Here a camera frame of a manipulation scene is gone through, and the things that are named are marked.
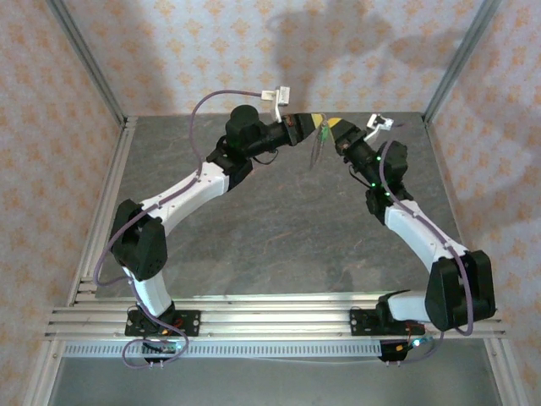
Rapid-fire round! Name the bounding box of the black cable bracket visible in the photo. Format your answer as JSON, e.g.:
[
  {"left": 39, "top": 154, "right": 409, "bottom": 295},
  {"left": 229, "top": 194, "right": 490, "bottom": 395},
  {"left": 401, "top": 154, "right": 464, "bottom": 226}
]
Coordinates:
[
  {"left": 141, "top": 354, "right": 170, "bottom": 370},
  {"left": 377, "top": 340, "right": 418, "bottom": 367}
]

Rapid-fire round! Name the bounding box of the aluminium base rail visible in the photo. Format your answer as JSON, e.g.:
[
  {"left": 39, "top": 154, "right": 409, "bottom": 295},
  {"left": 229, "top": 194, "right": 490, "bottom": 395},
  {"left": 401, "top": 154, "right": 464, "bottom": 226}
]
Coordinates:
[{"left": 44, "top": 290, "right": 508, "bottom": 340}]

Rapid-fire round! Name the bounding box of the small circuit board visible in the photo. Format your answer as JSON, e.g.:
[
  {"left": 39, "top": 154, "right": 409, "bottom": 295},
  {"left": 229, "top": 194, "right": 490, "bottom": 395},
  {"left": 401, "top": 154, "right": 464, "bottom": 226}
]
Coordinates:
[
  {"left": 141, "top": 339, "right": 189, "bottom": 356},
  {"left": 395, "top": 336, "right": 436, "bottom": 354}
]

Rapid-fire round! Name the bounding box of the grey metal lower panel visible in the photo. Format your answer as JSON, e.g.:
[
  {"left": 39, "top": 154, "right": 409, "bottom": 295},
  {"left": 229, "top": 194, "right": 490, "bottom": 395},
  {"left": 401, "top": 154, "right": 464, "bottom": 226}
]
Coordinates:
[{"left": 45, "top": 354, "right": 506, "bottom": 406}]

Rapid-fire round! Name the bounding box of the aluminium frame post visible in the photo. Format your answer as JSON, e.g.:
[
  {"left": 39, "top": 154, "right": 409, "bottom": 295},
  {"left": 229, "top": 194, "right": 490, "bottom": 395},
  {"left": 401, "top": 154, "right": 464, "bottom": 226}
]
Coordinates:
[
  {"left": 422, "top": 0, "right": 503, "bottom": 124},
  {"left": 45, "top": 0, "right": 128, "bottom": 128}
]

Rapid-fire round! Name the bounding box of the beaded chain with green tag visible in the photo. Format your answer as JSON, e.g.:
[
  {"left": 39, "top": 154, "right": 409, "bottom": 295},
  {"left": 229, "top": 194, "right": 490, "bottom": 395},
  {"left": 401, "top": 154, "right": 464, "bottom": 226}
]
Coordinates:
[{"left": 309, "top": 113, "right": 333, "bottom": 170}]

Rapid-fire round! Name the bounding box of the white slotted cable duct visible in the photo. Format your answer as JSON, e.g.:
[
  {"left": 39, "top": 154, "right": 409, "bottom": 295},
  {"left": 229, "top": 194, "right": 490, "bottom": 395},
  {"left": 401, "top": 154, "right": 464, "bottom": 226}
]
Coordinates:
[{"left": 62, "top": 340, "right": 384, "bottom": 359}]

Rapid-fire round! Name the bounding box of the aluminium frame leg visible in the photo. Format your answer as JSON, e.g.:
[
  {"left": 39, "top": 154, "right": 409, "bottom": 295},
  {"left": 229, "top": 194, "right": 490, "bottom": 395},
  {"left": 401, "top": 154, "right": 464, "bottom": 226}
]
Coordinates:
[
  {"left": 19, "top": 337, "right": 64, "bottom": 406},
  {"left": 481, "top": 337, "right": 522, "bottom": 406}
]

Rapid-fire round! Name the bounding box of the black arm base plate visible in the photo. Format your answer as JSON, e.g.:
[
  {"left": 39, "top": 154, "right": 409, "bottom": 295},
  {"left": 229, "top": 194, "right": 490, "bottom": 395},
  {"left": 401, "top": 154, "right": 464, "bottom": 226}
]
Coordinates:
[
  {"left": 349, "top": 308, "right": 425, "bottom": 338},
  {"left": 125, "top": 310, "right": 201, "bottom": 338}
]

